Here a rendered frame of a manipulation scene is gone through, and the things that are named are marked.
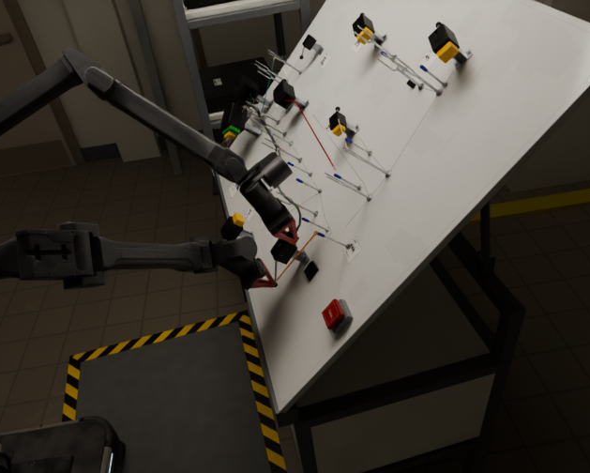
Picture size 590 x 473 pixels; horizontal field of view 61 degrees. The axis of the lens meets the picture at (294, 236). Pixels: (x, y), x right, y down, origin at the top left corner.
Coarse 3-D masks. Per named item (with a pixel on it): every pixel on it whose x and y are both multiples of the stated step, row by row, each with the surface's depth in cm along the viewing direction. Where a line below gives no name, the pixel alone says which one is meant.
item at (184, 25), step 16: (176, 0) 172; (240, 0) 185; (256, 0) 183; (272, 0) 183; (288, 0) 184; (304, 0) 182; (176, 16) 175; (192, 16) 180; (224, 16) 179; (240, 16) 181; (256, 16) 182; (304, 16) 186; (304, 32) 189; (192, 48) 183; (192, 64) 186; (272, 64) 241; (192, 80) 190; (208, 128) 203
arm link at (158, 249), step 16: (64, 224) 83; (80, 224) 85; (96, 224) 88; (96, 240) 88; (112, 240) 91; (96, 256) 88; (112, 256) 89; (128, 256) 93; (144, 256) 97; (160, 256) 102; (176, 256) 107; (192, 256) 113; (208, 256) 119; (96, 272) 86; (64, 288) 83
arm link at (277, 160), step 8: (272, 152) 119; (232, 160) 116; (264, 160) 118; (272, 160) 118; (280, 160) 117; (232, 168) 116; (240, 168) 116; (256, 168) 119; (264, 168) 118; (272, 168) 117; (280, 168) 117; (288, 168) 118; (240, 176) 116; (248, 176) 120; (272, 176) 117; (280, 176) 118; (288, 176) 120; (240, 184) 120; (272, 184) 118
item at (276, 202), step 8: (272, 200) 120; (256, 208) 120; (264, 208) 119; (272, 208) 120; (280, 208) 122; (264, 216) 121; (272, 216) 121; (280, 216) 121; (288, 216) 120; (272, 224) 121; (272, 232) 121
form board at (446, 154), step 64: (384, 0) 147; (448, 0) 122; (512, 0) 105; (448, 64) 114; (512, 64) 99; (576, 64) 87; (320, 128) 151; (384, 128) 126; (448, 128) 107; (512, 128) 94; (384, 192) 117; (448, 192) 101; (256, 256) 156; (320, 256) 129; (384, 256) 110; (256, 320) 143; (320, 320) 120
